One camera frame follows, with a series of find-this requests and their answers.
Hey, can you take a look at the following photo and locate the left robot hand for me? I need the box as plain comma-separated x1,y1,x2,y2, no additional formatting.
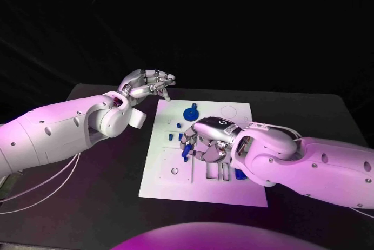
116,69,176,106

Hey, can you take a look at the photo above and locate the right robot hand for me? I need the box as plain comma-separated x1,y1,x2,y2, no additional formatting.
178,116,244,163

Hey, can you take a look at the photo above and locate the blue long cylinder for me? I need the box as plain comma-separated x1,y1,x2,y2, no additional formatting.
181,143,192,162

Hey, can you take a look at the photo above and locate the white task board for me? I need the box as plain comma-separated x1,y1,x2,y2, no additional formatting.
137,99,268,208

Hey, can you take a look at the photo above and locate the blue gear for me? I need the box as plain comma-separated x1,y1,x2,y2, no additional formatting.
182,103,199,122

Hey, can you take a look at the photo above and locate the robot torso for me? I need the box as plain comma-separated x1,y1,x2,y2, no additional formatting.
109,222,329,250

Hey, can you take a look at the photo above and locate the white cable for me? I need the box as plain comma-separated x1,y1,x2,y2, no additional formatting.
0,153,81,215
0,153,79,203
349,207,374,219

